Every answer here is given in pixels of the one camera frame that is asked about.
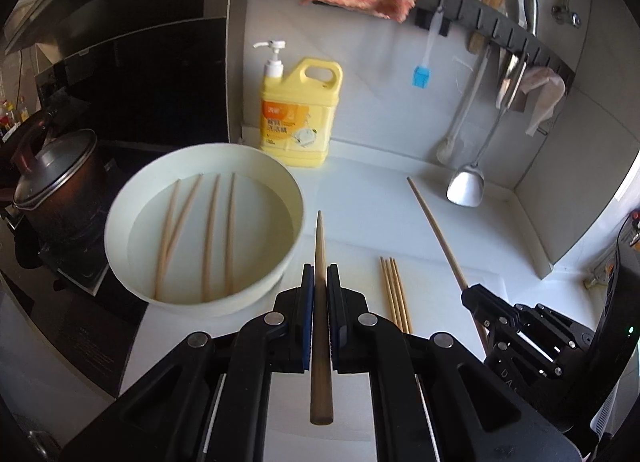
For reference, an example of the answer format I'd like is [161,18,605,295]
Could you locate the metal spatula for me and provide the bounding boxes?
[446,0,540,206]

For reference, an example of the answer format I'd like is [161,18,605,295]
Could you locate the blue silicone brush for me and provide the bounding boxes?
[412,7,447,90]

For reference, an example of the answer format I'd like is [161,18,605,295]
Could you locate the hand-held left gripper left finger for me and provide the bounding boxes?
[60,262,316,462]

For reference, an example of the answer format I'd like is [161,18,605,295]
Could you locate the pale crumpled hanging cloth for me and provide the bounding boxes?
[520,67,567,137]

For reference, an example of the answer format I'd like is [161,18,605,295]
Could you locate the row of condiment bottles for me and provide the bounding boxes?
[0,97,28,138]

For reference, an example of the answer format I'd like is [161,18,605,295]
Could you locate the black wall rack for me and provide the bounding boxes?
[299,0,576,90]

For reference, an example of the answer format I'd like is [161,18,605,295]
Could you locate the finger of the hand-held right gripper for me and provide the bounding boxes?
[482,319,568,379]
[461,283,596,350]

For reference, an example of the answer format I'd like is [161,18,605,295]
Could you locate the white long-handled utensil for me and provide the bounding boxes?
[436,42,493,165]

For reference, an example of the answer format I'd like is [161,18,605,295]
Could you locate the white round basin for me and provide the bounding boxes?
[104,142,306,318]

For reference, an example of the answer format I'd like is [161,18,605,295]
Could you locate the gas valve with orange knob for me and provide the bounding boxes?
[584,257,617,289]

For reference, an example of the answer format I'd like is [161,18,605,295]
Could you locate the black range hood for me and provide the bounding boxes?
[0,0,236,143]

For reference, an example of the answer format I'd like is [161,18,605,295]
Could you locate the metal water valve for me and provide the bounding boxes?
[550,5,583,29]

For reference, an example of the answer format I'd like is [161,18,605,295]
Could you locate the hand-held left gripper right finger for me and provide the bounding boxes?
[327,262,599,462]

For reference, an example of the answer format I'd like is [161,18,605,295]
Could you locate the yellow dish soap bottle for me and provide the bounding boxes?
[252,40,344,169]

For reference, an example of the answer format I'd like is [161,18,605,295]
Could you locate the brown pot with glass lid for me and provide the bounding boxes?
[12,129,108,243]

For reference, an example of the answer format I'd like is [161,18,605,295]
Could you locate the long wooden chopstick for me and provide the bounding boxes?
[406,177,490,350]
[162,175,202,263]
[385,256,405,331]
[396,259,413,334]
[309,211,335,426]
[379,256,400,327]
[154,179,181,300]
[390,257,409,334]

